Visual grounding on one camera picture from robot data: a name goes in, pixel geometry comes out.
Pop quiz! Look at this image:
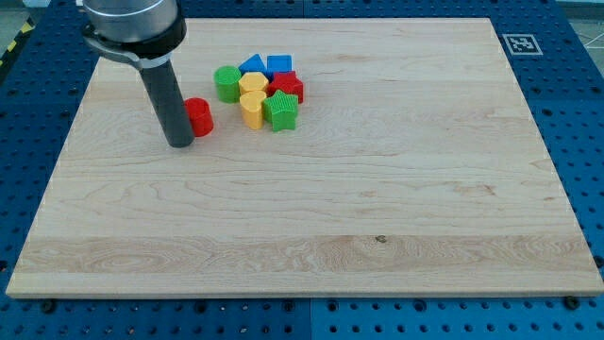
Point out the red cylinder block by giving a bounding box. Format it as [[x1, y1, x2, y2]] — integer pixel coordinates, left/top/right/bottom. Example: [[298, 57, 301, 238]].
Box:
[[184, 97, 214, 137]]

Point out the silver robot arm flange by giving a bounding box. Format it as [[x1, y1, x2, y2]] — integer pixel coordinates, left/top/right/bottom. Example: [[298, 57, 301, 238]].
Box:
[[81, 0, 187, 70]]

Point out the green star block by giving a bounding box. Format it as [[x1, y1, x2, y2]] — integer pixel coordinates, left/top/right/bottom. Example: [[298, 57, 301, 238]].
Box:
[[262, 90, 298, 132]]

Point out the yellow heart block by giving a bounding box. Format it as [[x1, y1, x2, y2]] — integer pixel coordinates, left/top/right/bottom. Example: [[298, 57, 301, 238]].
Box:
[[240, 91, 267, 130]]

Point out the red cross block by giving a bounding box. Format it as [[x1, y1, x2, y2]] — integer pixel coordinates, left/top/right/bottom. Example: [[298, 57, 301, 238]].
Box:
[[267, 71, 304, 104]]

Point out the yellow hexagon block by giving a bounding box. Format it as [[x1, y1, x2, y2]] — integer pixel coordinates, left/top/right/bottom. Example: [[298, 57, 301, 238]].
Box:
[[239, 72, 269, 95]]

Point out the blue square block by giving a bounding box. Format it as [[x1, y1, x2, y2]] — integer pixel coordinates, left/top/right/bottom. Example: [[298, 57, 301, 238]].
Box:
[[266, 55, 293, 79]]

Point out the light wooden board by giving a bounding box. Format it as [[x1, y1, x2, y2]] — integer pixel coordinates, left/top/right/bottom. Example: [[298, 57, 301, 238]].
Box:
[[7, 18, 603, 298]]

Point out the blue triangle block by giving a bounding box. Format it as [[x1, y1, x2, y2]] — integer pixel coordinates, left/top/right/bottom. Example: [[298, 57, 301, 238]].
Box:
[[238, 54, 266, 75]]

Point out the green cylinder block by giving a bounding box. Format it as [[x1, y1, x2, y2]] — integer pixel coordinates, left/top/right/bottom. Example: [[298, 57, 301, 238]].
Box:
[[213, 65, 242, 103]]

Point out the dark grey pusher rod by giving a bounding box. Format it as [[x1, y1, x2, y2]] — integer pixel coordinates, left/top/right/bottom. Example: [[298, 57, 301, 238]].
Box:
[[140, 55, 194, 148]]

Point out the white fiducial marker tag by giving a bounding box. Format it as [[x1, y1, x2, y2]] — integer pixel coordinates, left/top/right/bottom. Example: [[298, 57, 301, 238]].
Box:
[[502, 33, 543, 56]]

